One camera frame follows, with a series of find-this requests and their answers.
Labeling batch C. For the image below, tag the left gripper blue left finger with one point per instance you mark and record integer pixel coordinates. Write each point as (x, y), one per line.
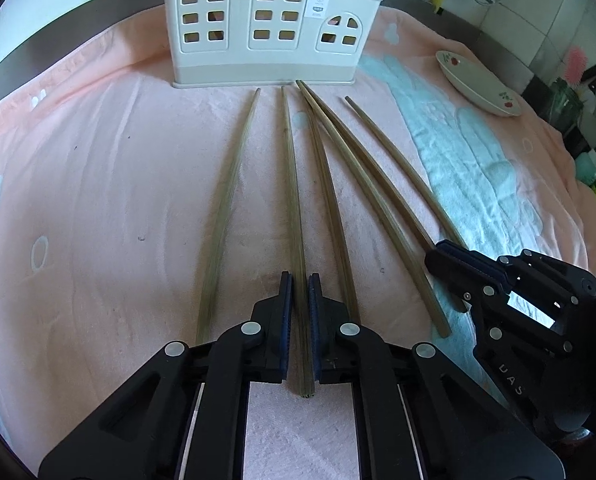
(270, 354)

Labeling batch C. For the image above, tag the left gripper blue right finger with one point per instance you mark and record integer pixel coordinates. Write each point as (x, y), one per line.
(331, 366)

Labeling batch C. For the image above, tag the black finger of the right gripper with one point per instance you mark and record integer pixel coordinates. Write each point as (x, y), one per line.
(473, 278)

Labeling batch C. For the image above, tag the wooden chopstick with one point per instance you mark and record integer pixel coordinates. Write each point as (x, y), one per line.
(219, 226)
(306, 382)
(421, 187)
(373, 194)
(344, 268)

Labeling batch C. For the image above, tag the white oval dish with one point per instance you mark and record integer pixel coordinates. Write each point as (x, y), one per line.
(478, 85)

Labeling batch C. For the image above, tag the pink patterned towel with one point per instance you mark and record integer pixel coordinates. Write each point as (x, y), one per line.
(133, 213)

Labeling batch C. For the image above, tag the cream plastic utensil holder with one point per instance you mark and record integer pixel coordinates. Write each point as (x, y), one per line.
(246, 42)

